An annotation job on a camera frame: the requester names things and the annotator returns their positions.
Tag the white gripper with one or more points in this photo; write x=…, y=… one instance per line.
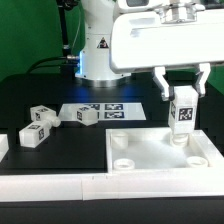
x=140, y=42

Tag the white square table top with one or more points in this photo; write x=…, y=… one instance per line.
x=145, y=149

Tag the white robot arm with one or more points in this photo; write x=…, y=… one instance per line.
x=99, y=17

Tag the white tag sheet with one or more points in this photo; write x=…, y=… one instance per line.
x=106, y=111

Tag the white obstacle fence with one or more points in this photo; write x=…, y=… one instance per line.
x=179, y=182

